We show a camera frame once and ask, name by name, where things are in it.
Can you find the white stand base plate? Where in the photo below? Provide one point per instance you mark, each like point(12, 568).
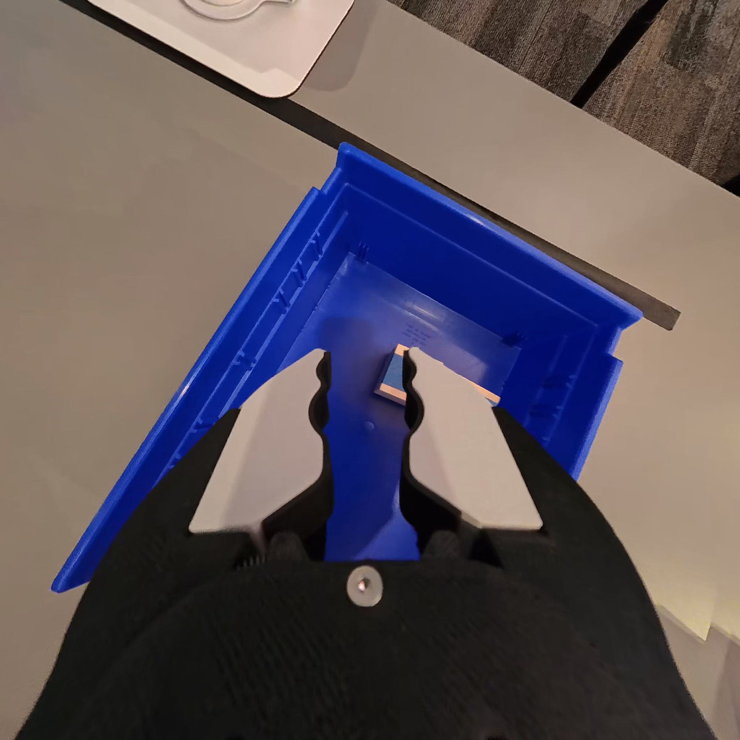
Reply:
point(260, 58)

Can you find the wooden cube with blue stripe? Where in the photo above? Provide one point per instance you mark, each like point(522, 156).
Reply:
point(392, 376)

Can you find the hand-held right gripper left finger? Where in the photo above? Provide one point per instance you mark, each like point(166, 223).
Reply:
point(260, 462)

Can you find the blue plastic bin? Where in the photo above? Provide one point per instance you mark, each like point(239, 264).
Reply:
point(451, 271)

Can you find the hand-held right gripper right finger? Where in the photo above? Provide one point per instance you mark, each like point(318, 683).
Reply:
point(468, 456)

